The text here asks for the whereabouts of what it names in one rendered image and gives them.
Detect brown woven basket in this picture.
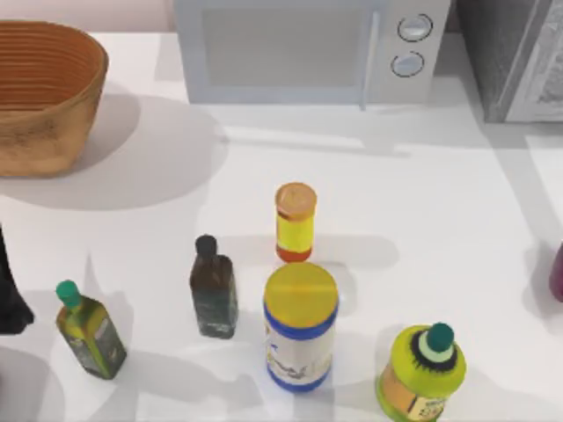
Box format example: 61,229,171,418
0,21,110,178

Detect microwave door handle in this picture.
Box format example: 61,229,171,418
360,11,381,112

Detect microwave knob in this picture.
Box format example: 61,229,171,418
397,12,435,42
390,49,427,80

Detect white jar with yellow lid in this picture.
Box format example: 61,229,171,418
262,262,340,392

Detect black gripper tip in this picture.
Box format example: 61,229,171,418
0,224,35,336

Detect orange bottle with yellow label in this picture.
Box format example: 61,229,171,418
274,182,318,263

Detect purple bottle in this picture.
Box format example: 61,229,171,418
548,240,563,303

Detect grey cabinet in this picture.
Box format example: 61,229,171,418
456,0,563,124

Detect pale microwave oven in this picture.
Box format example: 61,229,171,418
172,0,452,112

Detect dark brown square bottle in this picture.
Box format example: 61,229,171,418
189,234,240,340

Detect lime green bottle green cap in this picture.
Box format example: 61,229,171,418
377,322,468,422

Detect olive oil bottle green cap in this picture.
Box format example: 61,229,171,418
55,280,128,380

